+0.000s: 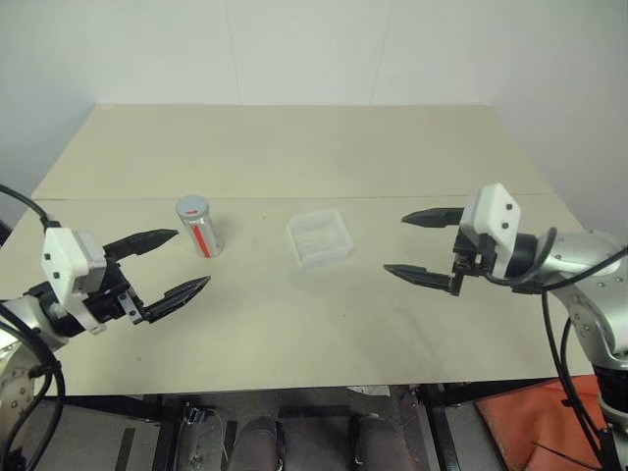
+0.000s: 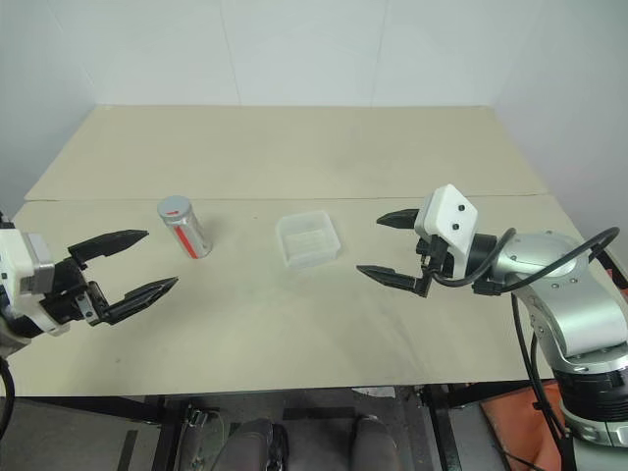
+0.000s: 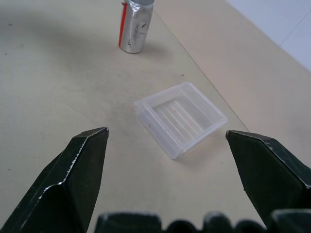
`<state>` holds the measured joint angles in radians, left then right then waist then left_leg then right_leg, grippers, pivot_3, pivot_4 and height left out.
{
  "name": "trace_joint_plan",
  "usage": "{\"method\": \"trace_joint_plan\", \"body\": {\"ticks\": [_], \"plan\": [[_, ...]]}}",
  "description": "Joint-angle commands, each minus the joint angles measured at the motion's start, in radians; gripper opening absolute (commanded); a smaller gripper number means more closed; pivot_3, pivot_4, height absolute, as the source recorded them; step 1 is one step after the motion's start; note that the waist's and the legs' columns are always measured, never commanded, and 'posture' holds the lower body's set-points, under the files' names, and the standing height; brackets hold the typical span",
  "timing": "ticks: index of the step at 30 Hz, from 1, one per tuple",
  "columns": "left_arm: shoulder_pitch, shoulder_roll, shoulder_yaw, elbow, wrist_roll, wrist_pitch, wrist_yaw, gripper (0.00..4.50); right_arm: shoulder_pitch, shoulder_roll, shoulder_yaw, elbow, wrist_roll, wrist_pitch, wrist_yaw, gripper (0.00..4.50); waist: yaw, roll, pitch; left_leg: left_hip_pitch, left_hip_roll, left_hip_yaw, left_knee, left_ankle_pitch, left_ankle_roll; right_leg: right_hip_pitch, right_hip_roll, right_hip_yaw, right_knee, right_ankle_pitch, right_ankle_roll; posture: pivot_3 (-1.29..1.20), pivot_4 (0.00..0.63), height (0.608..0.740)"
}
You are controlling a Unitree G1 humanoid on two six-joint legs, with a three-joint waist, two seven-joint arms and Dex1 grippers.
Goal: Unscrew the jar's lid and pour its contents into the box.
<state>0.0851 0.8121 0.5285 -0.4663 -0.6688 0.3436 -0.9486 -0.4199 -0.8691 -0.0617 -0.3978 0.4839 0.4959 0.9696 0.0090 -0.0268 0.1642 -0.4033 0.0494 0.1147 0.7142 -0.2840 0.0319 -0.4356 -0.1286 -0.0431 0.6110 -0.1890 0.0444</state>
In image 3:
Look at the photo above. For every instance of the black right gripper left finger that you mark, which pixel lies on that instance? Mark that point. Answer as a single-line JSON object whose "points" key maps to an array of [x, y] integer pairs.
{"points": [[70, 184]]}

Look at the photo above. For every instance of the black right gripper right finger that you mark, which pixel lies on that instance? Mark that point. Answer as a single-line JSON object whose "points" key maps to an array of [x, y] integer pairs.
{"points": [[269, 174]]}

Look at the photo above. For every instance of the clear plastic tray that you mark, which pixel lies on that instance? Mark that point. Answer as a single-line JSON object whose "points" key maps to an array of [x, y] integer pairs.
{"points": [[181, 120]]}

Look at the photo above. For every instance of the silver foil tube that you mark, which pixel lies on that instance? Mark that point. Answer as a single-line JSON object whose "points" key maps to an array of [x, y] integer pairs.
{"points": [[135, 26]]}

